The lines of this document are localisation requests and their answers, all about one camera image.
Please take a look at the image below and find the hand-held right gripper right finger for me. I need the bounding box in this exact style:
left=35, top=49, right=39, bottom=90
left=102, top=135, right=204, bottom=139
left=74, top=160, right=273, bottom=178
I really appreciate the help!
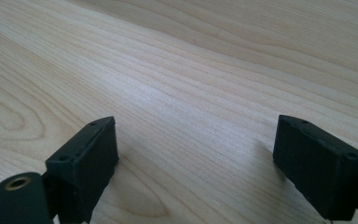
left=272, top=114, right=358, bottom=222

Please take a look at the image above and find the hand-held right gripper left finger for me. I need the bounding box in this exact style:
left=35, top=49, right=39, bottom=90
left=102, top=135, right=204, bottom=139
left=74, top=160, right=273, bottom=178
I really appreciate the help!
left=45, top=116, right=119, bottom=224

